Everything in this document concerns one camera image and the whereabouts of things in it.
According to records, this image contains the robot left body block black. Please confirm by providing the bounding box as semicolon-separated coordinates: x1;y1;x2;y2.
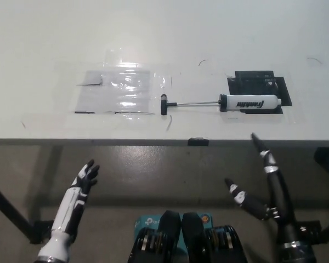
127;210;183;263

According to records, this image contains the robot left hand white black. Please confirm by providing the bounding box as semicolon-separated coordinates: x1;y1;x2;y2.
52;159;100;239

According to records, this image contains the teal router box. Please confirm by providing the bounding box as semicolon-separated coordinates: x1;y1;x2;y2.
133;212;214;251

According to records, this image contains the black diagonal table leg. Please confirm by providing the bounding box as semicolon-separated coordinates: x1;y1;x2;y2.
0;178;35;242

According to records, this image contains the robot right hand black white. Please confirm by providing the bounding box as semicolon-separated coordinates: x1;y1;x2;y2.
224;133;302;245

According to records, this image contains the clear plastic film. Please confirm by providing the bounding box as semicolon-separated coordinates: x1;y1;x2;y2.
53;49;172;121

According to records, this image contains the black tape patch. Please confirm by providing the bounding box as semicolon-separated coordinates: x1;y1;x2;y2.
226;70;293;115

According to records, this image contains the black and blue object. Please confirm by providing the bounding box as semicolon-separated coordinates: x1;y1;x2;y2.
314;147;329;176

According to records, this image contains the black table foot bracket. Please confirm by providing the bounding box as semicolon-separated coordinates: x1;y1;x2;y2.
29;219;55;244
298;221;329;245

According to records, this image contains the white air pump black handle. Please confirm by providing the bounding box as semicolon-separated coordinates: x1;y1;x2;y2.
160;94;282;116

